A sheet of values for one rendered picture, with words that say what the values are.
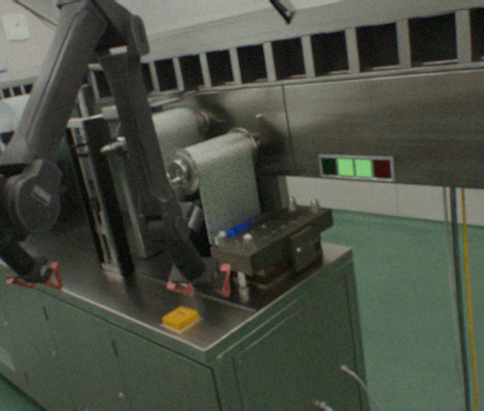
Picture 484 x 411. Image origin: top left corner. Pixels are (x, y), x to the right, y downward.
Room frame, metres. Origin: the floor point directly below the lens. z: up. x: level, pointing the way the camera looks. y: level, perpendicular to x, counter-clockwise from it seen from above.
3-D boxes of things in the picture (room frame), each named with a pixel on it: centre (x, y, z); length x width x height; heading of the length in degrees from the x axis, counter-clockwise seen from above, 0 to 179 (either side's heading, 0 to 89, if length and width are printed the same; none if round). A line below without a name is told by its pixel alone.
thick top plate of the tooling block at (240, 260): (1.52, -0.07, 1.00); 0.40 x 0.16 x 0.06; 134
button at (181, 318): (1.26, 0.23, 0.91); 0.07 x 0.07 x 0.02; 44
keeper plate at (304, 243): (1.47, -0.14, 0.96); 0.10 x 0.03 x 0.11; 134
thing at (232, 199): (1.58, 0.05, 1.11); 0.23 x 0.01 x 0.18; 134
